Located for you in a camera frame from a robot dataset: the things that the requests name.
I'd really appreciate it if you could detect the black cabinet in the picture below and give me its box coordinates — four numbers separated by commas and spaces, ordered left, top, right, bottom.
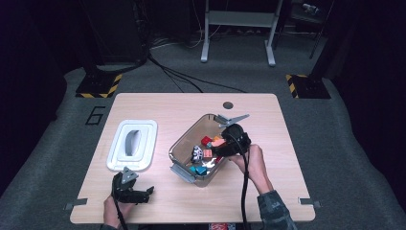
80, 0, 149, 66

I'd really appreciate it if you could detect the grey device on stand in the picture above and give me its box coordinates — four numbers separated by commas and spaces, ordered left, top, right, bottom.
301, 2, 321, 16

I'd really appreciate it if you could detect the black floor cable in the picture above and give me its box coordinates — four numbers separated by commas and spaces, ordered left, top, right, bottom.
147, 54, 248, 94
161, 66, 204, 94

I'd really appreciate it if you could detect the left hand-held gripper black cable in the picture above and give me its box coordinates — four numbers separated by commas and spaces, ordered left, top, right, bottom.
111, 188, 128, 230

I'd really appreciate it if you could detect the grey tape strip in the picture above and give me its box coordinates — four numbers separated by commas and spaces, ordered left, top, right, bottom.
298, 196, 322, 209
63, 197, 88, 211

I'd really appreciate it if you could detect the white lid with grey handle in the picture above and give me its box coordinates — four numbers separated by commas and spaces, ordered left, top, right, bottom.
105, 119, 159, 173

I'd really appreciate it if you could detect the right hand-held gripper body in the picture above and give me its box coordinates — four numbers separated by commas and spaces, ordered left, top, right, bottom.
218, 113, 253, 157

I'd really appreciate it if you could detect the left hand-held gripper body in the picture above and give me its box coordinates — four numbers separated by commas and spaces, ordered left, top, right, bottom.
111, 167, 142, 204

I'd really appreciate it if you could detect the person's left hand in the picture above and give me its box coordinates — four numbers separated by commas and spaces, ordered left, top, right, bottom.
102, 194, 136, 229

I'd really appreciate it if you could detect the red patterned item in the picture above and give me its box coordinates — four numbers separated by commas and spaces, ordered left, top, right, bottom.
209, 222, 237, 230

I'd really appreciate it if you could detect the right hand-held gripper black cable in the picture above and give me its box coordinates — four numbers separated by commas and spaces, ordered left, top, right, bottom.
225, 132, 251, 230

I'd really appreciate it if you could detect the clear brown storage box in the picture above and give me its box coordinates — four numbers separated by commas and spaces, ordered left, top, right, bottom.
168, 113, 242, 189

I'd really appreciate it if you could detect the black yellow striped base plate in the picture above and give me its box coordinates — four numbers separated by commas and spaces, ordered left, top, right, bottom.
75, 73, 124, 99
285, 73, 332, 100

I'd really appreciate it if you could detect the person's right hand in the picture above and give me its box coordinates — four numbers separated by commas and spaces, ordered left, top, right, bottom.
227, 144, 269, 185

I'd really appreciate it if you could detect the hand-held gripper black cable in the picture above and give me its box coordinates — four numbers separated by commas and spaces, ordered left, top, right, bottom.
111, 188, 128, 230
225, 132, 251, 230

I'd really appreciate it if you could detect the grey metal desk frame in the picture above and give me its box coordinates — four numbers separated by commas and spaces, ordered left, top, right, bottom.
200, 0, 285, 67

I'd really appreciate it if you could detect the small white toy car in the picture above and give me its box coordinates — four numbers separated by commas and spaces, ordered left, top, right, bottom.
191, 145, 205, 165

